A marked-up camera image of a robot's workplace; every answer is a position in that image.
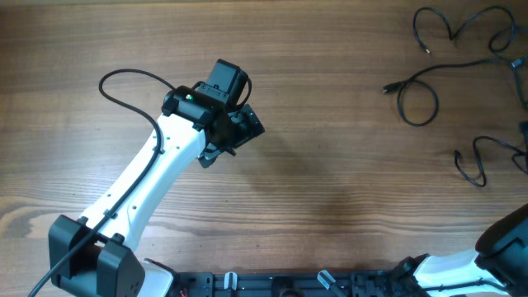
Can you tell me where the thick black USB cable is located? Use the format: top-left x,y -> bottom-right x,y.
453,135 -> 528,188

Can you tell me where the thin black USB cable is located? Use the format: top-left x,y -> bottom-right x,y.
412,5 -> 528,57

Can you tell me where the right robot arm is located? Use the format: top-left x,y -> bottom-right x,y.
390,205 -> 527,296

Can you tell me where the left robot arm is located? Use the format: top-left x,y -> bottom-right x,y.
31,59 -> 264,296

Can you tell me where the left camera black cable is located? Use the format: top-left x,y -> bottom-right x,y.
26,68 -> 252,297

